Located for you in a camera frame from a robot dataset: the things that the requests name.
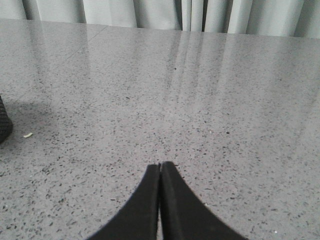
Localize grey pleated curtain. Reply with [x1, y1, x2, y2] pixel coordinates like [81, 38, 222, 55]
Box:
[0, 0, 320, 39]

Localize black mesh metal bucket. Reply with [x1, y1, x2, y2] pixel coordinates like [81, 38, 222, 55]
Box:
[0, 98, 14, 143]

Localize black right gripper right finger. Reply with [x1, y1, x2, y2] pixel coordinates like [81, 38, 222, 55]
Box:
[160, 161, 244, 240]

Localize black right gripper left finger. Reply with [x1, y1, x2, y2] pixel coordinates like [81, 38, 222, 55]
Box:
[89, 164, 160, 240]

